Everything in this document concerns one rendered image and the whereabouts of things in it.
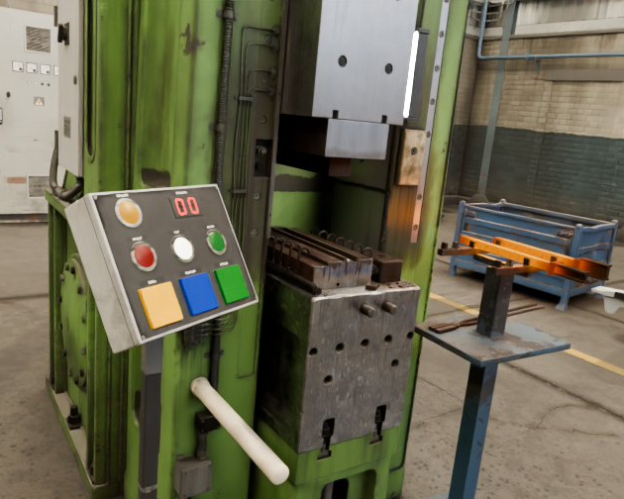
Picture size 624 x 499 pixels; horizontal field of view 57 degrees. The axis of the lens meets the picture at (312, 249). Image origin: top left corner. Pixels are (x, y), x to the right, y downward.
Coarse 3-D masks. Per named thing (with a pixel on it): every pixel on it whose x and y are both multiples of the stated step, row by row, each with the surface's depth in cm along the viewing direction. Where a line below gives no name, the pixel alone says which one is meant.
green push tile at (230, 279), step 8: (216, 272) 119; (224, 272) 121; (232, 272) 123; (240, 272) 125; (224, 280) 120; (232, 280) 122; (240, 280) 124; (224, 288) 119; (232, 288) 121; (240, 288) 123; (224, 296) 119; (232, 296) 120; (240, 296) 122; (248, 296) 124
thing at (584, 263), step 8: (504, 240) 188; (512, 248) 185; (520, 248) 182; (528, 248) 180; (536, 248) 180; (544, 256) 175; (560, 256) 170; (568, 256) 171; (568, 264) 168; (576, 264) 165; (584, 264) 165; (592, 264) 162; (600, 264) 160; (608, 264) 160; (592, 272) 163; (600, 272) 161; (608, 272) 160
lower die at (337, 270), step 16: (272, 240) 180; (304, 240) 175; (320, 240) 181; (304, 256) 163; (320, 256) 161; (336, 256) 161; (304, 272) 157; (320, 272) 154; (336, 272) 157; (352, 272) 161; (368, 272) 164
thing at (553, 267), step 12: (468, 240) 185; (480, 240) 184; (492, 252) 176; (504, 252) 172; (516, 252) 169; (540, 264) 162; (552, 264) 157; (564, 264) 157; (564, 276) 155; (576, 276) 153
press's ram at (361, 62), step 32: (320, 0) 136; (352, 0) 140; (384, 0) 145; (416, 0) 150; (288, 32) 148; (320, 32) 137; (352, 32) 142; (384, 32) 147; (288, 64) 149; (320, 64) 139; (352, 64) 144; (384, 64) 150; (288, 96) 150; (320, 96) 141; (352, 96) 147; (384, 96) 152
